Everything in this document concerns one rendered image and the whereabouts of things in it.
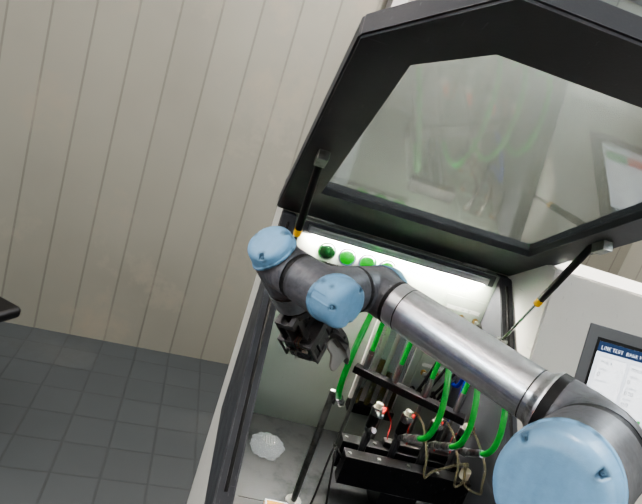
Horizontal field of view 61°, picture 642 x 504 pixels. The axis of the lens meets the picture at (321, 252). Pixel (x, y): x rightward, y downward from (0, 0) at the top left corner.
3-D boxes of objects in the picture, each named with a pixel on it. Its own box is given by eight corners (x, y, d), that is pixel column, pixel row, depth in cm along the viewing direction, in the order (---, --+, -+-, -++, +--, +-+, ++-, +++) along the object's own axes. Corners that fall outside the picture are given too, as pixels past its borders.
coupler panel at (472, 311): (412, 389, 162) (450, 296, 154) (409, 383, 165) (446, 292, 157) (451, 399, 164) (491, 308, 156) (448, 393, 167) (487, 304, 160)
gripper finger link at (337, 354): (336, 383, 104) (311, 355, 100) (349, 357, 107) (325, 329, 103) (349, 385, 102) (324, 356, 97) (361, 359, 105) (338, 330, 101)
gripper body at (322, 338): (285, 355, 101) (264, 318, 92) (306, 318, 105) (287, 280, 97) (320, 366, 97) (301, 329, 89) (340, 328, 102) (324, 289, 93)
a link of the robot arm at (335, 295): (387, 282, 81) (336, 253, 88) (339, 284, 73) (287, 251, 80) (370, 328, 83) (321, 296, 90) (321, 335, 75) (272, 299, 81)
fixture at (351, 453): (326, 505, 136) (346, 455, 132) (323, 478, 145) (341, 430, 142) (449, 531, 141) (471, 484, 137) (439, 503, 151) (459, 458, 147)
